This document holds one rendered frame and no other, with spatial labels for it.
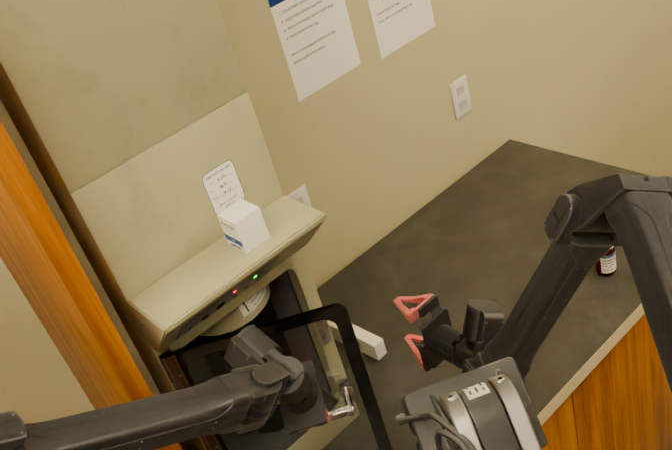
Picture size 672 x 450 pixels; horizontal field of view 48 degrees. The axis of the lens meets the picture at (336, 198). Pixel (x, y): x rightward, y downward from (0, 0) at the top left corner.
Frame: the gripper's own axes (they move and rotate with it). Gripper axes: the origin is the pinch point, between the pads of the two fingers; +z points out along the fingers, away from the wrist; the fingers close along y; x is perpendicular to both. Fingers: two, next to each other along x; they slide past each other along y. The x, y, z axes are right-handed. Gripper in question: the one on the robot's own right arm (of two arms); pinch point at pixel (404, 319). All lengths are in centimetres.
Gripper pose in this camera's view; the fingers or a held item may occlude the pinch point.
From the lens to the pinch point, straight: 144.8
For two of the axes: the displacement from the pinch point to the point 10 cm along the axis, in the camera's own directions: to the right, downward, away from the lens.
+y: -2.5, -8.1, -5.3
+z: -6.5, -2.6, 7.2
